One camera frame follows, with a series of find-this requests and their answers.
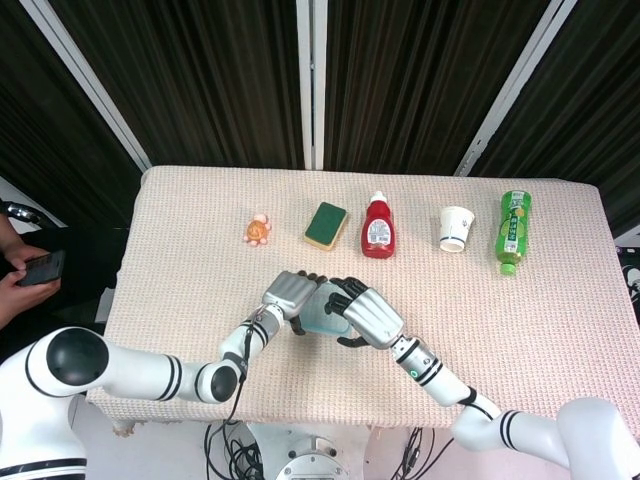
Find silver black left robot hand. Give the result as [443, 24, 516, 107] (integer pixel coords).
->
[260, 269, 330, 337]

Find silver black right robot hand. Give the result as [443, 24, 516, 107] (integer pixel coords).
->
[324, 276, 406, 351]

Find person bare hand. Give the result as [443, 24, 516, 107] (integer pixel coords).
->
[0, 272, 62, 329]
[0, 212, 47, 274]

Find clear container blue rim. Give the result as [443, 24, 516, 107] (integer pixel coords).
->
[301, 282, 349, 334]

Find light blue object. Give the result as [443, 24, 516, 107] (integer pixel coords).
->
[299, 279, 352, 338]

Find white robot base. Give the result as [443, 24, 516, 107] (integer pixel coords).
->
[247, 423, 372, 480]

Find black smartphone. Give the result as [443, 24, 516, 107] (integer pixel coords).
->
[16, 249, 67, 288]

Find pink orange turtle toy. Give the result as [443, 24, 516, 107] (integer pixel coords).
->
[243, 213, 273, 247]

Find person black clothing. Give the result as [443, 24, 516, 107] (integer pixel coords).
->
[0, 219, 126, 361]

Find green yellow scrub sponge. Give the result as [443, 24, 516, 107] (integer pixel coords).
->
[302, 201, 349, 253]

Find red ketchup bottle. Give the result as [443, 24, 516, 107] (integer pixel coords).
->
[361, 191, 397, 260]

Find beige waffle-weave tablecloth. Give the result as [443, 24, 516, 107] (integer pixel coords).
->
[85, 165, 640, 437]

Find white paper cup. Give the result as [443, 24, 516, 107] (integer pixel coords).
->
[438, 206, 475, 253]

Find green tea bottle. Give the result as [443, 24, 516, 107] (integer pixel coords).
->
[493, 189, 534, 277]

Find dark pleated curtain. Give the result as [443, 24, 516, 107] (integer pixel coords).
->
[0, 0, 640, 239]

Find black white printed object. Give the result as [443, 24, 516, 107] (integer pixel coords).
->
[614, 243, 640, 307]

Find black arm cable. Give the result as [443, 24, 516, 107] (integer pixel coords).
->
[225, 312, 264, 429]

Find black floor cables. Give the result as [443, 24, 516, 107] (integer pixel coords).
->
[203, 419, 264, 480]
[392, 426, 455, 480]

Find white frame post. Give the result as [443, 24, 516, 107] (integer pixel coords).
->
[453, 0, 567, 178]
[19, 0, 152, 172]
[295, 0, 328, 171]

